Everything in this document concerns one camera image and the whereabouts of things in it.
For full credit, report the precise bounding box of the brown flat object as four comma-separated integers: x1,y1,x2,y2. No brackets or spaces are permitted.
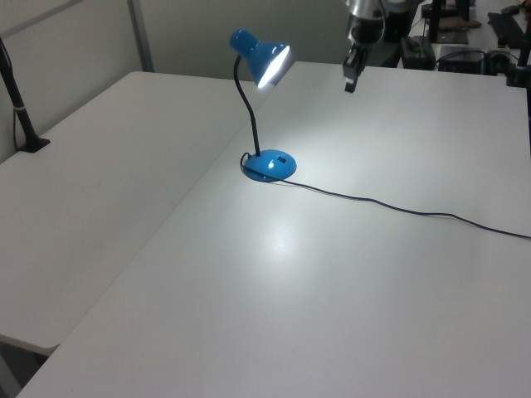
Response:
439,17,483,32

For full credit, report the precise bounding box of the black upright post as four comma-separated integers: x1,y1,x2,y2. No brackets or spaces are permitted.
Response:
428,0,446,43

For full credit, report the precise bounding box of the black keyboard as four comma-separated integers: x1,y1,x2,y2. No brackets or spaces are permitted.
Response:
487,11,527,47

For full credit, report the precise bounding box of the black lamp power cable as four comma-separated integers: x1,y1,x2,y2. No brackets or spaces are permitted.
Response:
240,151,531,240

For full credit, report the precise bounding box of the black clamp stand pole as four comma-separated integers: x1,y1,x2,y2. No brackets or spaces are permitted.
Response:
504,24,531,88

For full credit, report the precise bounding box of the blue gooseneck desk lamp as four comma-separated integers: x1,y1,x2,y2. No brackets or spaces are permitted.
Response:
229,27,298,183

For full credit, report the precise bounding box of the black box with green light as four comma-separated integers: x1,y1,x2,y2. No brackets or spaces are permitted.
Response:
399,36,437,70

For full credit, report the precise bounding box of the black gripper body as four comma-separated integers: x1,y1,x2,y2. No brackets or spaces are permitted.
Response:
345,14,386,49

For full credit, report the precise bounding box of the black electronic device box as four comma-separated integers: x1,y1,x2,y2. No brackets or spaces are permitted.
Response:
435,45,487,76

